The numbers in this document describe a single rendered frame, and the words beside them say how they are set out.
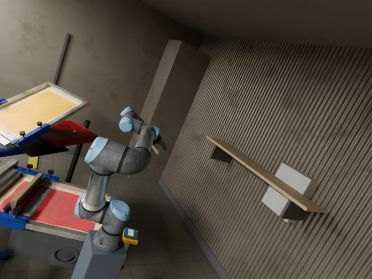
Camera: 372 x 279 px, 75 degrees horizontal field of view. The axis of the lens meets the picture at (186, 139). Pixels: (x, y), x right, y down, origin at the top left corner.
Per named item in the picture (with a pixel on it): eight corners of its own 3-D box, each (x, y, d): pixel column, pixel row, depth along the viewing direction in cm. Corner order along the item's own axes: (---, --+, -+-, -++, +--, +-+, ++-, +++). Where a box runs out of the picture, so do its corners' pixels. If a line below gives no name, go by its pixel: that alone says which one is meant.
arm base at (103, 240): (124, 251, 128) (130, 236, 126) (94, 252, 120) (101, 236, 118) (118, 232, 141) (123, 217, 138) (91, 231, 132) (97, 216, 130)
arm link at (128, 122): (140, 125, 130) (143, 118, 140) (120, 117, 128) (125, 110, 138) (135, 137, 133) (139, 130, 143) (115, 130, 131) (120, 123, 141)
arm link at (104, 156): (99, 228, 125) (123, 161, 92) (71, 220, 122) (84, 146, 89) (108, 209, 134) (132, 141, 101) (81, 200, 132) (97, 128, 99)
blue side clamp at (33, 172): (57, 184, 204) (59, 177, 203) (55, 187, 199) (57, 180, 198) (18, 174, 196) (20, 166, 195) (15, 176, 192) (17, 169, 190)
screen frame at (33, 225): (113, 199, 215) (115, 195, 214) (103, 245, 160) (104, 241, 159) (17, 172, 195) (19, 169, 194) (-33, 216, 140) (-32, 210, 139)
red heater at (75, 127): (68, 127, 318) (71, 119, 316) (95, 143, 307) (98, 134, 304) (24, 129, 261) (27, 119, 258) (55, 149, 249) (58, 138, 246)
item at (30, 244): (76, 267, 179) (91, 227, 172) (73, 277, 171) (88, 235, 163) (8, 254, 167) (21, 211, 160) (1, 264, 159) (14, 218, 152)
